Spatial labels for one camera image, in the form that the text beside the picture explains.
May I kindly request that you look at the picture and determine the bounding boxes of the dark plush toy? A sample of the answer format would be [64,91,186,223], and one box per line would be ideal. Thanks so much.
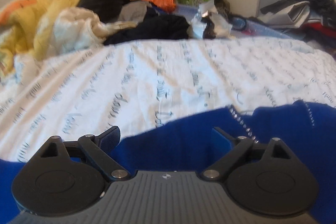
[214,0,231,18]

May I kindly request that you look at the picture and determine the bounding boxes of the crumpled white plastic bag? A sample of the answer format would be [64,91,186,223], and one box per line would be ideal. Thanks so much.
[187,0,234,39]

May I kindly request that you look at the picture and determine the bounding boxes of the clothes pile on right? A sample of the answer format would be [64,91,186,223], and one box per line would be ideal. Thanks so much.
[258,0,335,57]

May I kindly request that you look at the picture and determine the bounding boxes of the white script-print bedsheet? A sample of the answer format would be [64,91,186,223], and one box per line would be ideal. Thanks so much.
[1,36,335,162]

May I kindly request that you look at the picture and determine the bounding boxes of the blue knit sweater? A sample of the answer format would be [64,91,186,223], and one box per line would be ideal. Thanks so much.
[0,99,336,224]

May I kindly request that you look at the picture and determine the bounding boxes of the black garment pile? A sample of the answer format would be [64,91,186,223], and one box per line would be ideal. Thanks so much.
[103,12,190,46]

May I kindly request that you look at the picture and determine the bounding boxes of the yellow floral quilt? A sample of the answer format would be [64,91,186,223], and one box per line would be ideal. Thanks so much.
[1,0,111,77]

